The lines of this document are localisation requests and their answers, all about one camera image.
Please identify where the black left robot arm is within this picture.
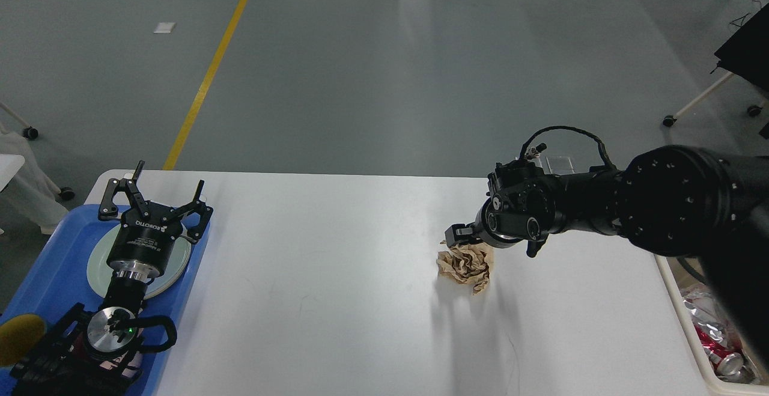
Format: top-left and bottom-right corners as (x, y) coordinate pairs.
(2, 162), (214, 395)

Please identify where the pink plate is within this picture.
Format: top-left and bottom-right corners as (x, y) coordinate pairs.
(90, 228), (193, 300)

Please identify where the crushed red soda can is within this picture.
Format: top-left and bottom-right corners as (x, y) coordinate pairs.
(695, 324), (746, 377)

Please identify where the foil back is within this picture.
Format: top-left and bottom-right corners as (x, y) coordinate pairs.
(680, 285), (758, 385)

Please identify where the teal mug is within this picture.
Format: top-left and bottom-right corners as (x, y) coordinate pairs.
(1, 314), (48, 368)

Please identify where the black jacket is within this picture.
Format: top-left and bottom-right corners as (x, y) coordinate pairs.
(715, 5), (768, 117)

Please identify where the green plate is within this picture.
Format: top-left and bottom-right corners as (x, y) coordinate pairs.
(87, 223), (193, 298)

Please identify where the white rolling chair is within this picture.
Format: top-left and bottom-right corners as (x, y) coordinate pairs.
(661, 71), (768, 128)

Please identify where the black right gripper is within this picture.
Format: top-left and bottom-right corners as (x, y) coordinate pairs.
(445, 201), (547, 258)

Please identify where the brown paper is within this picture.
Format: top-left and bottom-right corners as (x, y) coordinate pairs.
(435, 242), (495, 296)

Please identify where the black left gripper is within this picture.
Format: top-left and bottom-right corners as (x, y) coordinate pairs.
(97, 160), (213, 280)

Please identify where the white furniture at left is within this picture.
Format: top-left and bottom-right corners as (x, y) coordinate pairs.
(1, 103), (75, 236)

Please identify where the white plastic bin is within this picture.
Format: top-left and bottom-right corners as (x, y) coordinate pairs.
(654, 257), (768, 395)

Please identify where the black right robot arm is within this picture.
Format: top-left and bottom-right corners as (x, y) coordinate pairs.
(445, 127), (768, 367)

